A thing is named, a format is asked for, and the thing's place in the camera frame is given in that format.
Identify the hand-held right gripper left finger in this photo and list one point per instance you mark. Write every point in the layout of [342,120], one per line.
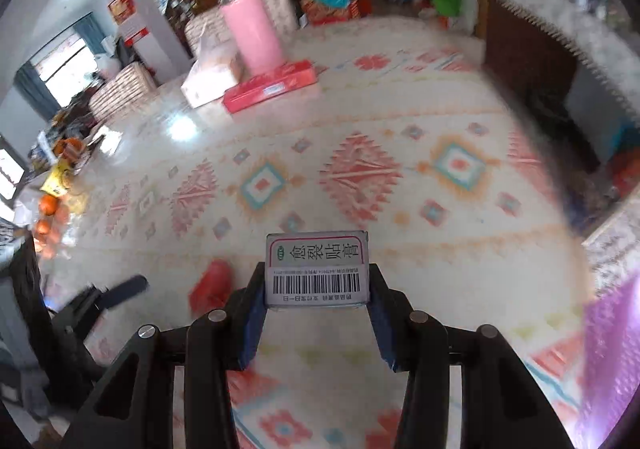
[252,319]

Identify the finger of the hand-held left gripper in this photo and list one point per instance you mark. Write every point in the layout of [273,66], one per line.
[27,279]
[125,291]

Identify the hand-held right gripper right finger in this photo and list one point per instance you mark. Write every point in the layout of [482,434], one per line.
[382,324]

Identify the red plastic bag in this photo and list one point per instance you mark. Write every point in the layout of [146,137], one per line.
[212,284]

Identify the small white medicine box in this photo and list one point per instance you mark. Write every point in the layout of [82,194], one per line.
[315,254]

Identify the purple perforated basket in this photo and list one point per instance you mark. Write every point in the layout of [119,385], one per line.
[612,354]

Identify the bag of oranges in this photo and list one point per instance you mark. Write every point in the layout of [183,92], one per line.
[47,204]

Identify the blue window curtain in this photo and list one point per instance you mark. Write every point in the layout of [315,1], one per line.
[35,91]
[92,34]

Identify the white soft tissue pack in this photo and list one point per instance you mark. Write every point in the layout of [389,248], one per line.
[210,76]

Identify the flat red box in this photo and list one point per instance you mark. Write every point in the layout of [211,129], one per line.
[270,86]

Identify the pink thermos bottle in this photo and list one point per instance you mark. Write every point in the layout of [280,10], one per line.
[252,34]

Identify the dark wooden sideboard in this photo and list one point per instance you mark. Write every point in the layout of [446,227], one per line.
[520,49]

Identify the green plastic bag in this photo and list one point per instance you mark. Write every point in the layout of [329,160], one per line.
[446,3]

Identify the red wall calendar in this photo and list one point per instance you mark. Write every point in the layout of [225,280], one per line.
[122,9]

